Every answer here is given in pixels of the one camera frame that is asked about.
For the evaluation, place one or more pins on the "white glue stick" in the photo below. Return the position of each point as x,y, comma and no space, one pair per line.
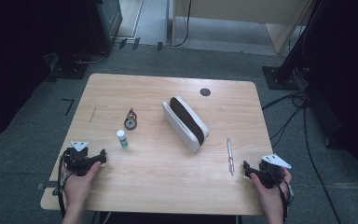
122,139

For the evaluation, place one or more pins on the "person's left hand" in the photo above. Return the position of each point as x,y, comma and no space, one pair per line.
77,189

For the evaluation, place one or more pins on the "light wooden furniture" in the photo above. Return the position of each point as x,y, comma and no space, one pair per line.
245,12

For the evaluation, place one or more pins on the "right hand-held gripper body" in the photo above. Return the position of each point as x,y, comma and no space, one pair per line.
272,172

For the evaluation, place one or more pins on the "translucent white pen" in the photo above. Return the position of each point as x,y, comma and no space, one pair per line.
230,155

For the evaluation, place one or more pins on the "dark correction tape dispenser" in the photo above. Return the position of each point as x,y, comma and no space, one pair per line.
130,120

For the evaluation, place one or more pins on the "black metal stand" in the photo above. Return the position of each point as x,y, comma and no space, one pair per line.
289,68

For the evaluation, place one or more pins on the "white pencil case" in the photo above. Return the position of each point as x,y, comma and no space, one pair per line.
185,124

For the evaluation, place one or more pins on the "black stand base plate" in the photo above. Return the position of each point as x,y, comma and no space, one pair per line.
70,67

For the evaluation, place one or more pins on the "person's right hand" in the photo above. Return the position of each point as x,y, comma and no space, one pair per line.
272,196

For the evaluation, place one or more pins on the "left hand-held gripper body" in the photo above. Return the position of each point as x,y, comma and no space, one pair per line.
76,160

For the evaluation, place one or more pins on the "black cabinet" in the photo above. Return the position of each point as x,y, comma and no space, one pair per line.
102,21

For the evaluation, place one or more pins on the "dark curtain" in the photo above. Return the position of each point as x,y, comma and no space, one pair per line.
351,77
9,62

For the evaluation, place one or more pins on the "dark round table grommet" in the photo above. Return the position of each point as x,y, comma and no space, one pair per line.
205,92

